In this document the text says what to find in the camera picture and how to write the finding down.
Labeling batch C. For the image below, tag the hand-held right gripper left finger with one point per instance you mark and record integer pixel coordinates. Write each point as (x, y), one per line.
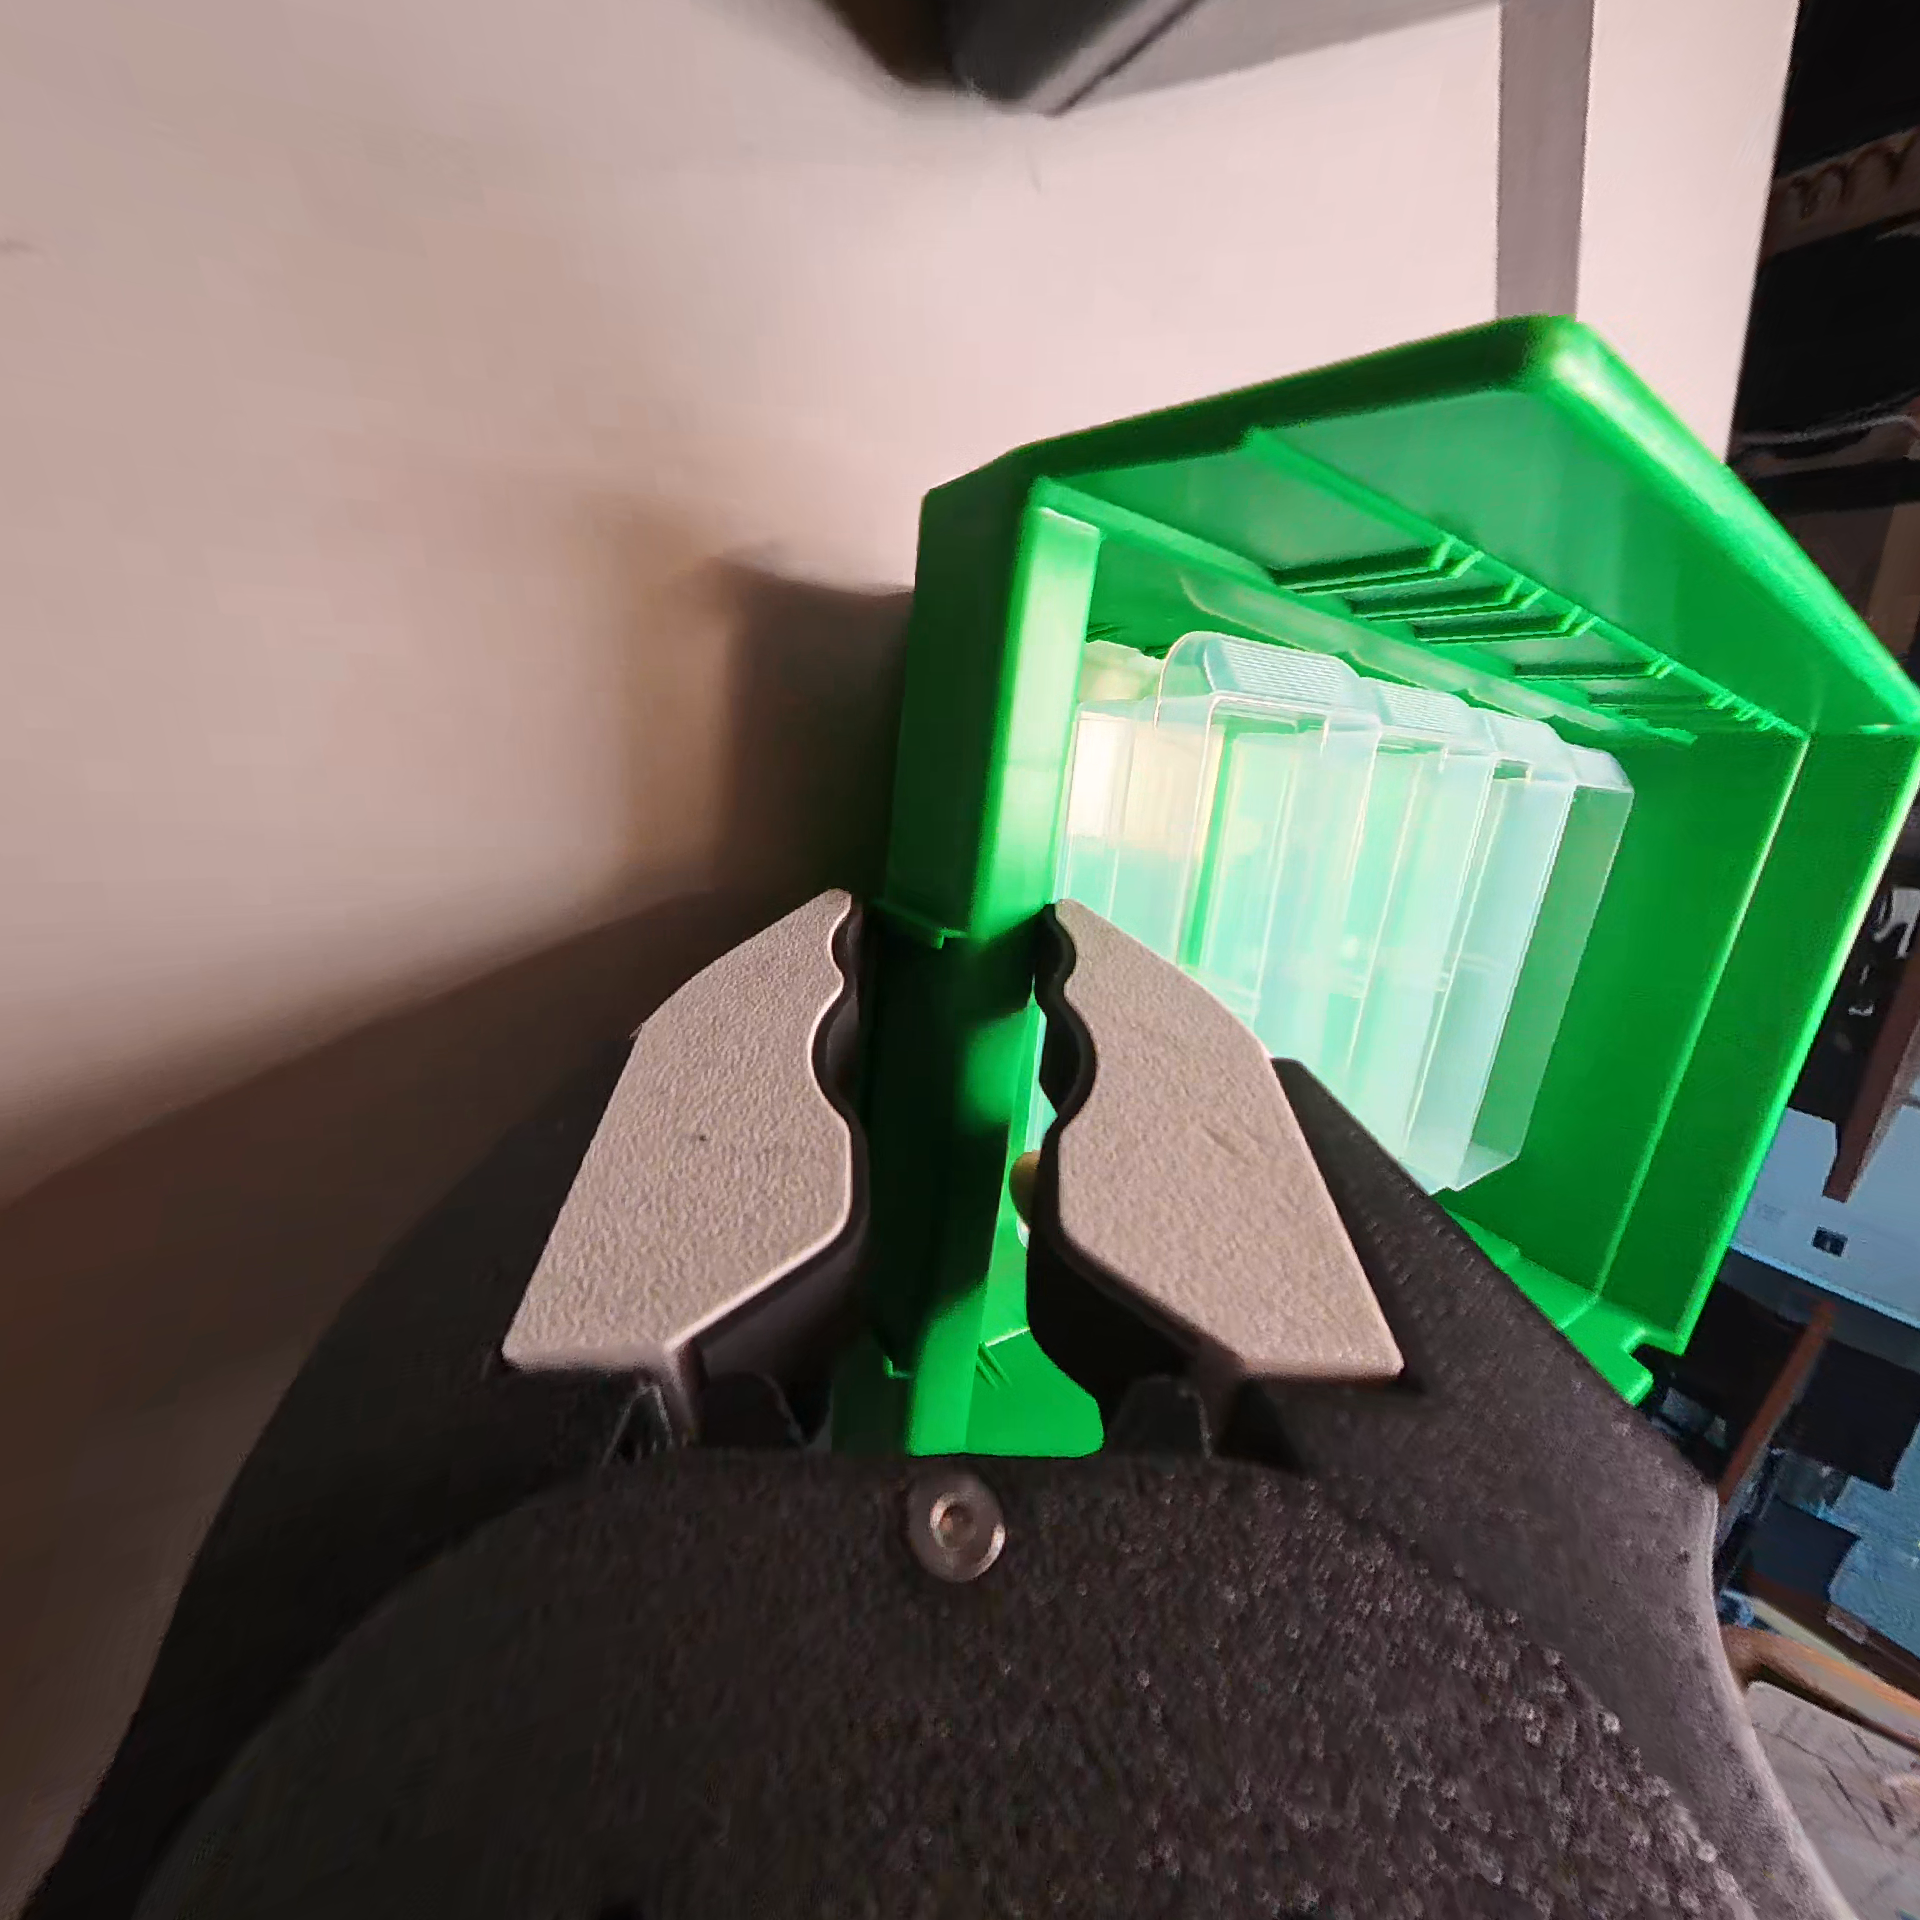
(704, 1185)

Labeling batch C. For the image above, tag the light desk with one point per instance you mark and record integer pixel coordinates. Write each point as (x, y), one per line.
(374, 451)

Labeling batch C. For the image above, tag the black drawer cabinet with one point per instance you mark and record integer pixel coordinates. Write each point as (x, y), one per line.
(1034, 44)

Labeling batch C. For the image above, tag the green plastic bin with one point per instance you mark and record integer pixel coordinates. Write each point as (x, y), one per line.
(1650, 525)

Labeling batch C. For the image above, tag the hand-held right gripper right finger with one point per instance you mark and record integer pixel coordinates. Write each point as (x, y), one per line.
(1200, 1200)

